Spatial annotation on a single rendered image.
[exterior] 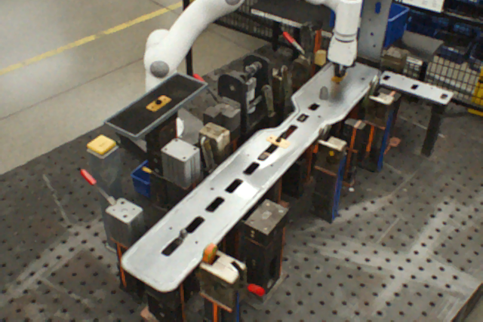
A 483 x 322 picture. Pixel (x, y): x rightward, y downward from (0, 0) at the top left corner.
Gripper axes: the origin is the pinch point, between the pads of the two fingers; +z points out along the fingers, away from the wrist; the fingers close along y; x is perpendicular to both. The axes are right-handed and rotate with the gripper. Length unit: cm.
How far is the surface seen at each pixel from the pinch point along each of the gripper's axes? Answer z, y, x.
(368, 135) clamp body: 18.6, 19.0, -8.0
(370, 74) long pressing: 5.4, 7.8, 13.8
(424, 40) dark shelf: 3, 17, 50
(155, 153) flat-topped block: 7, -33, -74
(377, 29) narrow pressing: -8.3, 3.3, 26.5
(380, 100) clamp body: 1.1, 21.0, -8.1
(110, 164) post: -5, -30, -97
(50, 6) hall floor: 105, -330, 114
